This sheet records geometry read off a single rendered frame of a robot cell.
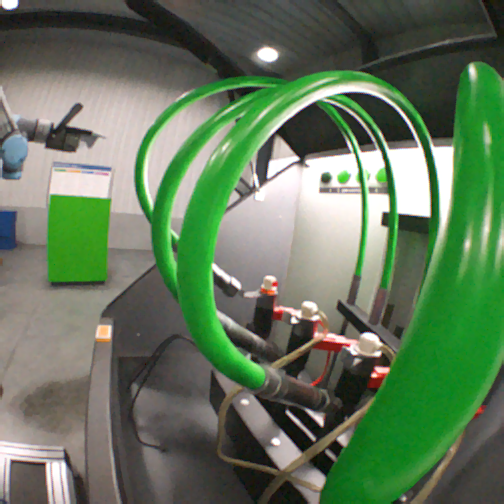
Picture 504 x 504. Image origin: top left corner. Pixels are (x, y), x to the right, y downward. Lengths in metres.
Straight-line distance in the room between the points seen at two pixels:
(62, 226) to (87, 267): 0.70
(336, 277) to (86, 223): 3.29
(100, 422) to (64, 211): 3.28
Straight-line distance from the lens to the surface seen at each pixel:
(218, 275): 0.26
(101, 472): 0.32
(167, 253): 0.16
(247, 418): 0.33
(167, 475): 0.44
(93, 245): 3.56
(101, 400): 0.39
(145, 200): 0.24
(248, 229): 0.63
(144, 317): 0.62
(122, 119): 7.14
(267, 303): 0.30
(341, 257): 0.58
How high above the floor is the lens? 1.23
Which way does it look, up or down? 8 degrees down
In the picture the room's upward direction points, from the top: 8 degrees clockwise
